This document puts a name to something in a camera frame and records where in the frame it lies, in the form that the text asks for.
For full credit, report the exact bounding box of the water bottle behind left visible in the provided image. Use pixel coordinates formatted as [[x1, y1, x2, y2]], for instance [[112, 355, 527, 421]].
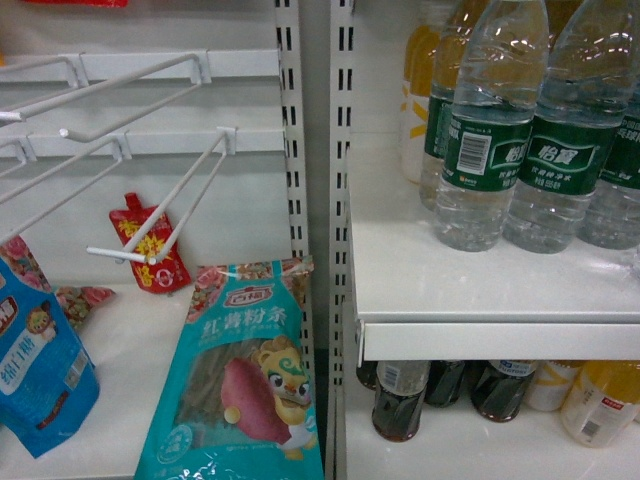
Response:
[[419, 0, 488, 211]]

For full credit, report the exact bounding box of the water bottle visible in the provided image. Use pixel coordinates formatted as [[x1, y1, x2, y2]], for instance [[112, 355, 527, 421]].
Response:
[[503, 1, 639, 254], [419, 0, 488, 211], [578, 86, 639, 250], [435, 1, 549, 252]]

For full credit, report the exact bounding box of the yellow white bottle on shelf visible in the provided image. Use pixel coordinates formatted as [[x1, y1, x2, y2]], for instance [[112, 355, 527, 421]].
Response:
[[398, 1, 451, 183]]

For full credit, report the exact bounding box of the water bottle far left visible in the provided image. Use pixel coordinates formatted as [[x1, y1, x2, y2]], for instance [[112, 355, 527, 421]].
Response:
[[435, 1, 549, 252]]

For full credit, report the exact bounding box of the red sauce pouch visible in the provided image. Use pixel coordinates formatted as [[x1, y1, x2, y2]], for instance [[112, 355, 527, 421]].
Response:
[[109, 192, 192, 294]]

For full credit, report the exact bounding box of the dark tea bottle left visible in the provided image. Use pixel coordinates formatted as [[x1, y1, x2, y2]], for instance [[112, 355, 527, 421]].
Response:
[[371, 360, 431, 442]]

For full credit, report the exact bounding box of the dark tea bottle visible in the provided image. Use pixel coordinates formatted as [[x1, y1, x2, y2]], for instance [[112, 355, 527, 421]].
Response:
[[371, 360, 431, 442], [425, 360, 465, 408], [471, 360, 538, 423]]

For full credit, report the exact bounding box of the teal sweet potato noodle bag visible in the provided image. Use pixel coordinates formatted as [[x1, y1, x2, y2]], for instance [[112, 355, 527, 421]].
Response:
[[135, 257, 324, 479]]

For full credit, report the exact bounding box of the dark tea bottle middle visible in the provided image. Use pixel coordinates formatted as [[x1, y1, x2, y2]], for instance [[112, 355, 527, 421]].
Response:
[[425, 360, 465, 408]]

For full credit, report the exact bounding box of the white middle peg hook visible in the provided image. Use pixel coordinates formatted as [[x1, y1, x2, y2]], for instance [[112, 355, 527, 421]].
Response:
[[1, 51, 211, 143]]

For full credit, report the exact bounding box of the white left slotted upright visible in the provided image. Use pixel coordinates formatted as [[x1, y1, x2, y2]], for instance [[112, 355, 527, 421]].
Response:
[[273, 0, 314, 351]]

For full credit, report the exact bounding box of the white slotted upright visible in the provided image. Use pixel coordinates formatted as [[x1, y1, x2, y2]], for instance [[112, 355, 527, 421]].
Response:
[[329, 1, 355, 387], [273, 0, 314, 351]]

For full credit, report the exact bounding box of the white right slotted upright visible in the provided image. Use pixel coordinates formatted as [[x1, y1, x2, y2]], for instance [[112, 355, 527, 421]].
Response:
[[329, 1, 355, 387]]

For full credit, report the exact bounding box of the dark tea bottle right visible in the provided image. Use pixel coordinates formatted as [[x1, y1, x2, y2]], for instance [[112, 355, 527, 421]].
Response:
[[471, 360, 538, 423]]

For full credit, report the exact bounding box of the floral snack bag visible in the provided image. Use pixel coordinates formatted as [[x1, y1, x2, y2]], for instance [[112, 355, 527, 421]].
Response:
[[54, 286, 116, 331]]

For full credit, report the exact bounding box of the yellow drink bottle back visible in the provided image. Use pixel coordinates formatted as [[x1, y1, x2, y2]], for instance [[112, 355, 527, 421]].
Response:
[[524, 360, 586, 412]]

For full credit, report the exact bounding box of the yellow drink bottle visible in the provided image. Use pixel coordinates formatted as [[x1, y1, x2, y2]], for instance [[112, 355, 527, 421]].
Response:
[[524, 360, 586, 412], [560, 360, 639, 448]]

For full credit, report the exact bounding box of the blue sugar bag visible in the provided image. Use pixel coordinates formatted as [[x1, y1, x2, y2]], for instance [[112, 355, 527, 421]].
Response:
[[1, 236, 100, 458]]

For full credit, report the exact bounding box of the yellow drink bottle front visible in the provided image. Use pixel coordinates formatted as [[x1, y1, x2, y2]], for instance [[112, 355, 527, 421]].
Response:
[[560, 360, 639, 448]]

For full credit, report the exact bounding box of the white upper peg hook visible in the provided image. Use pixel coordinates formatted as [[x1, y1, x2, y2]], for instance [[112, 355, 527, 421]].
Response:
[[0, 55, 81, 124]]

